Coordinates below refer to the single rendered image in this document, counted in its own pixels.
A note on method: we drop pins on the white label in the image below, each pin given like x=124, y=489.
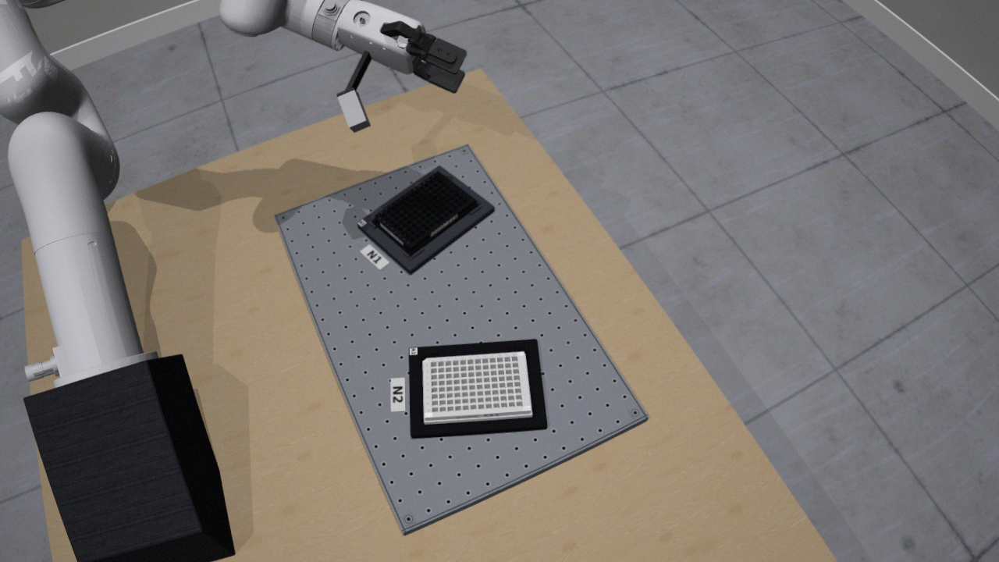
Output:
x=398, y=395
x=374, y=257

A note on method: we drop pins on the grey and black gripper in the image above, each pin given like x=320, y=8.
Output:
x=377, y=37

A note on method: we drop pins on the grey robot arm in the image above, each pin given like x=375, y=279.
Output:
x=63, y=165

